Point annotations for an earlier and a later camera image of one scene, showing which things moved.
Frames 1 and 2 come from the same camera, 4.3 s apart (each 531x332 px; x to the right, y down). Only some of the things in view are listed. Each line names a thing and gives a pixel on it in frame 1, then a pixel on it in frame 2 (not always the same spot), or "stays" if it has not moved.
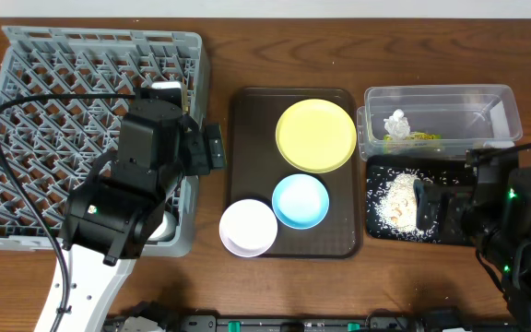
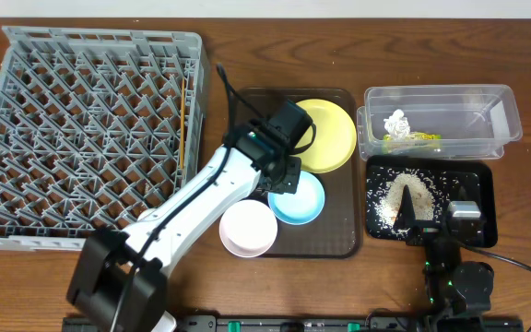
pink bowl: x=248 y=228 stays
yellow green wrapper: x=415 y=136 stays
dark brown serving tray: x=255 y=168 stays
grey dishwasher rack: x=54 y=143 stays
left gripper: x=215 y=147 -> x=282 y=174
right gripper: x=434 y=206 -> x=430 y=231
